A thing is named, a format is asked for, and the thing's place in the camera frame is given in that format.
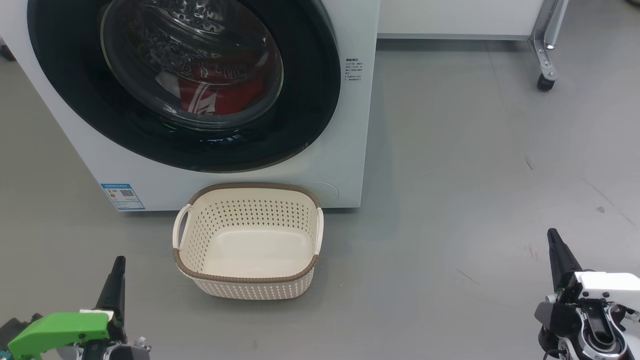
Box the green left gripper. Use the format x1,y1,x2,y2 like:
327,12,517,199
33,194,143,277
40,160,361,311
7,256,127,360

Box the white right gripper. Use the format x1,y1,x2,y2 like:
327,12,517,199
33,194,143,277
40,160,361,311
547,228,640,305

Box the red white basketball jersey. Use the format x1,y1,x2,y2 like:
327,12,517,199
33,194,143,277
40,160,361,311
155,52,273,117

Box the cream perforated basket brown rim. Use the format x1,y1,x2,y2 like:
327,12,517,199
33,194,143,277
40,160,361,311
172,183,325,301

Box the white front-load washing machine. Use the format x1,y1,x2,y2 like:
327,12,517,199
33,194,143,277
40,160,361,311
0,0,381,212

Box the steel perforated washer drum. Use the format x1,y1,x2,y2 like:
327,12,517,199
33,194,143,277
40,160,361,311
102,0,283,126

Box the blue energy label sticker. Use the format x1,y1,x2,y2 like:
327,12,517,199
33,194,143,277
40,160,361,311
100,183,146,211

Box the grey metal partition leg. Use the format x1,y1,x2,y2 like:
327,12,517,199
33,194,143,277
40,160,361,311
529,0,571,83

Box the white partition panel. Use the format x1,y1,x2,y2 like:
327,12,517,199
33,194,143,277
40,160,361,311
377,0,546,41

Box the black text instruction sticker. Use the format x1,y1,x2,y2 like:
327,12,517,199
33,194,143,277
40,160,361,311
344,57,363,82

